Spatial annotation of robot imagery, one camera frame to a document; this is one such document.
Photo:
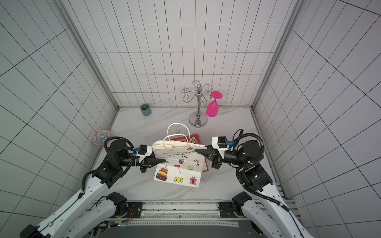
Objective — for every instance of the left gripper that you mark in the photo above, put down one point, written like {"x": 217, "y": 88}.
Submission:
{"x": 152, "y": 161}

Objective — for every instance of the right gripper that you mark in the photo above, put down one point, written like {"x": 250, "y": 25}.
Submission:
{"x": 217, "y": 156}

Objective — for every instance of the red printed paper bag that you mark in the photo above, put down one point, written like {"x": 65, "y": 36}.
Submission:
{"x": 194, "y": 138}

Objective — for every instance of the white Happy Every Day bag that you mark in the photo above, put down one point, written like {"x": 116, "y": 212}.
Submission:
{"x": 183, "y": 165}

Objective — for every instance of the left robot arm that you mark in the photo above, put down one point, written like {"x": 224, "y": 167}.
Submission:
{"x": 94, "y": 203}

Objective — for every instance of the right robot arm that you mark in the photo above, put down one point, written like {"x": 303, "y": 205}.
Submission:
{"x": 260, "y": 201}

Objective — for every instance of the chrome cup holder stand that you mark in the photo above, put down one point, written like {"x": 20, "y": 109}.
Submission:
{"x": 197, "y": 119}

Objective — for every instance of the pink plastic wine glass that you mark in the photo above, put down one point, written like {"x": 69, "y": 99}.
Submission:
{"x": 213, "y": 107}

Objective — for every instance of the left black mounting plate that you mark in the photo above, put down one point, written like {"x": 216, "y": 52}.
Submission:
{"x": 131, "y": 210}

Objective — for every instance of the black mounting plate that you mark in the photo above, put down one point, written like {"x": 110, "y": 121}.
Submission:
{"x": 230, "y": 209}
{"x": 131, "y": 210}

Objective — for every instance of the grey-green ceramic cup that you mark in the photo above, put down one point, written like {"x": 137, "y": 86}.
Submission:
{"x": 146, "y": 110}

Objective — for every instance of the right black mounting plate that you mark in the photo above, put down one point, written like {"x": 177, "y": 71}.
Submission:
{"x": 230, "y": 209}

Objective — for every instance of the patterned ceramic bowl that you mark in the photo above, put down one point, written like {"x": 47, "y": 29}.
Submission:
{"x": 99, "y": 138}

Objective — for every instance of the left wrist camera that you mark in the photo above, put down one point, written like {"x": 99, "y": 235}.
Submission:
{"x": 142, "y": 152}

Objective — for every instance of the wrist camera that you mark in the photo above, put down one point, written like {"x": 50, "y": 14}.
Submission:
{"x": 221, "y": 144}
{"x": 142, "y": 152}

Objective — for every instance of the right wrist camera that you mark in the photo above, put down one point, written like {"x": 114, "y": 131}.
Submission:
{"x": 221, "y": 144}

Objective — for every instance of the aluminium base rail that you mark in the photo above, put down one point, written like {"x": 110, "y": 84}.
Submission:
{"x": 193, "y": 212}

